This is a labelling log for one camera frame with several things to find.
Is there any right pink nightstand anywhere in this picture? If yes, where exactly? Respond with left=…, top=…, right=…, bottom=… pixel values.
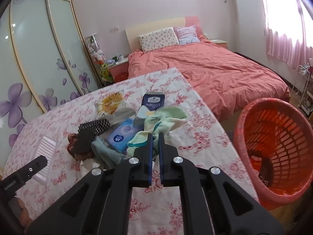
left=210, top=39, right=228, bottom=49

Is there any pink striped pillow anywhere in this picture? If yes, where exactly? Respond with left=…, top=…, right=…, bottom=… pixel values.
left=174, top=25, right=200, bottom=45

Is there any white wall switch plate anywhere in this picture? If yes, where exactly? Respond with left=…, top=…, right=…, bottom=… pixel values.
left=110, top=26, right=119, bottom=32

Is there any white wire rack cart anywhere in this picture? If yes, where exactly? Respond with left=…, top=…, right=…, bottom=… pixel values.
left=291, top=63, right=312, bottom=118

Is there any floral white pillow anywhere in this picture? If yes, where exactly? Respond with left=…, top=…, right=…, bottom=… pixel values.
left=139, top=27, right=179, bottom=53

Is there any pink window curtain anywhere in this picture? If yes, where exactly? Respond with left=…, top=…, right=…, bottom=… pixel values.
left=262, top=0, right=312, bottom=69

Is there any sliding wardrobe with flowers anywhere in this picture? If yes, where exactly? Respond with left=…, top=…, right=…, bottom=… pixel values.
left=1, top=0, right=100, bottom=159

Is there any plush toy hanging stack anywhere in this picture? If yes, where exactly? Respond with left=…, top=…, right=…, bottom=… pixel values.
left=85, top=34, right=114, bottom=86

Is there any bed with coral duvet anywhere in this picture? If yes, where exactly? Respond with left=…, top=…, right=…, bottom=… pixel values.
left=128, top=37, right=290, bottom=121

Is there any beige pink headboard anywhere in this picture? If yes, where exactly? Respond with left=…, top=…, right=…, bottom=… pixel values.
left=125, top=16, right=203, bottom=52

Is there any black white mesh pouch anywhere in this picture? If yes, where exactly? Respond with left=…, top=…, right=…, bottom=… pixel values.
left=74, top=118, right=110, bottom=155

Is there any red white paper bucket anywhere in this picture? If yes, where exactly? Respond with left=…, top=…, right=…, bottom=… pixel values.
left=250, top=151, right=268, bottom=172

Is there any brown red scrunchie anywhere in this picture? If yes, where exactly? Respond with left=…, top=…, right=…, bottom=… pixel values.
left=66, top=133, right=95, bottom=161

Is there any light blue tissue pack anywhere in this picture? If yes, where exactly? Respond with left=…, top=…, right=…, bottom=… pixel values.
left=106, top=118, right=143, bottom=153

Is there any grey green towel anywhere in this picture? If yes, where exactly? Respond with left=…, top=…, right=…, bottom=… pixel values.
left=91, top=136, right=127, bottom=169

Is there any black floral cloth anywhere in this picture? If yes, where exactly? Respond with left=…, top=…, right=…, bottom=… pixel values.
left=259, top=158, right=274, bottom=187

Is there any left pink nightstand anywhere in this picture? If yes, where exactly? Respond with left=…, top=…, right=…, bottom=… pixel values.
left=109, top=57, right=129, bottom=83

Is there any pink nightstand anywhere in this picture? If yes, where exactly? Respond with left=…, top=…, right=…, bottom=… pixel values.
left=210, top=39, right=228, bottom=49
left=109, top=57, right=129, bottom=83

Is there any light green sock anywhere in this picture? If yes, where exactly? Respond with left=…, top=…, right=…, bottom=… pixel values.
left=126, top=107, right=188, bottom=158

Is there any white paper bag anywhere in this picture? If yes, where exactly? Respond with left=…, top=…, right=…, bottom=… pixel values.
left=80, top=159, right=107, bottom=177

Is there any yellow snack bag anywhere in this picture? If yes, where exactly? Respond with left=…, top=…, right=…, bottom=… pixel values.
left=95, top=91, right=127, bottom=118

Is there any floral pink white tablecloth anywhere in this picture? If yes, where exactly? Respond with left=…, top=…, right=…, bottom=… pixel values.
left=0, top=66, right=260, bottom=235

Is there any orange plastic laundry basket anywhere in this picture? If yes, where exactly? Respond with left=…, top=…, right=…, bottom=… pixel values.
left=233, top=98, right=312, bottom=210

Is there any dark blue tissue pack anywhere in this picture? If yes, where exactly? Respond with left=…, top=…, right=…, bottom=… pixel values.
left=133, top=91, right=166, bottom=125

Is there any person left hand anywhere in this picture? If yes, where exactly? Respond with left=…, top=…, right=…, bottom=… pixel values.
left=8, top=197, right=33, bottom=233

